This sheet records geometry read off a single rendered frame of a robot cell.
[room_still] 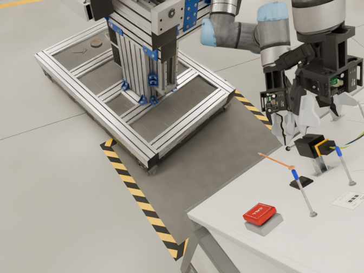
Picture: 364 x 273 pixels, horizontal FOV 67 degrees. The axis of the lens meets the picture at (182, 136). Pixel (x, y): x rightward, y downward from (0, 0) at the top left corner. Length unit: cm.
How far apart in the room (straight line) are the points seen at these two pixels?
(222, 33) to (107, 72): 142
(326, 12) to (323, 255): 36
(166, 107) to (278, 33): 124
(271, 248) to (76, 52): 207
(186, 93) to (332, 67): 153
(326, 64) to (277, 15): 28
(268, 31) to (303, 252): 51
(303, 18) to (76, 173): 168
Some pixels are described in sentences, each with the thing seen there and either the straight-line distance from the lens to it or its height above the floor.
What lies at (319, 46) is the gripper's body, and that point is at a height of 137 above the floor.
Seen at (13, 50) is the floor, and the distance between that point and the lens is 292.
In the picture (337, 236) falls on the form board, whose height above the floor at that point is 121.
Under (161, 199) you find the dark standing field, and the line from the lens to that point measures 177.
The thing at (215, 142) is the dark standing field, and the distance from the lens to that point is 200.
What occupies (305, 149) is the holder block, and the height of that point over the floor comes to 113.
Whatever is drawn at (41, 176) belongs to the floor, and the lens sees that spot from 200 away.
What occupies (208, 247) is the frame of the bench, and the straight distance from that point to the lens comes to 88.
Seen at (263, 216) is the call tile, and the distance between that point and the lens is 58.
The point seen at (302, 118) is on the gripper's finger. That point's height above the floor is 124.
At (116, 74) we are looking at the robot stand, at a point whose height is 21.
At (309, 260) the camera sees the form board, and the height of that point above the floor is 121.
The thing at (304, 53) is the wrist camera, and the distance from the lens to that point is 55.
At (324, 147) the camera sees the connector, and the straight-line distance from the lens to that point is 66.
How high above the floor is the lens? 166
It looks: 56 degrees down
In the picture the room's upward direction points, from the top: 5 degrees clockwise
